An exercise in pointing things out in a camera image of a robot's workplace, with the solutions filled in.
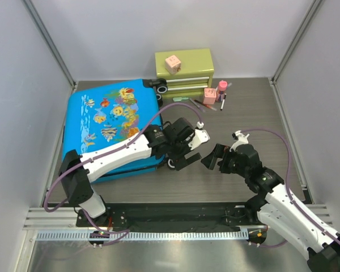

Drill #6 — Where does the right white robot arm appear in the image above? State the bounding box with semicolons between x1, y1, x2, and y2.
201;144;340;271

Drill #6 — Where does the pink cube on cabinet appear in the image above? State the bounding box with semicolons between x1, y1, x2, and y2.
165;54;181;75

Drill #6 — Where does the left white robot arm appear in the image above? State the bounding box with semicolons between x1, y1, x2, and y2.
59;118;210;227

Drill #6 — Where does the green drawer cabinet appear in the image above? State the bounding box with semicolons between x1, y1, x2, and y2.
155;48;214;97

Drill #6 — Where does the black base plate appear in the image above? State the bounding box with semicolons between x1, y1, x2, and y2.
76;202;268;244

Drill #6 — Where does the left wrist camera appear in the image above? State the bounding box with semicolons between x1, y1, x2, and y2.
186;121;210;151

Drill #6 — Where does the aluminium rail frame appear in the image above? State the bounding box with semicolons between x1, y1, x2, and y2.
22;205;334;241

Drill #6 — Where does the black white marker pen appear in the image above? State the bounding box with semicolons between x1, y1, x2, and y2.
220;93;227;111

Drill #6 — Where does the mint green small tool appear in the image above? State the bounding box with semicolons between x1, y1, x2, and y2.
172;97;189;102

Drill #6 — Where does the pink cube on table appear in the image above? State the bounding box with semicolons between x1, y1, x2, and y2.
203;88;217;105

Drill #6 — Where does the pink capped bottle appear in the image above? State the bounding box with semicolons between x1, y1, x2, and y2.
216;80;228;102

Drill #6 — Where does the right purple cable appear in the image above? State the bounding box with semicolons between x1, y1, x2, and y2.
237;129;340;256

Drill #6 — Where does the pink silver pen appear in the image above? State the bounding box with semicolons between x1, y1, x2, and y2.
189;98;206;113

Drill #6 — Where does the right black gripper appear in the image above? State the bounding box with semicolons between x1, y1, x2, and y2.
201;143;249;178

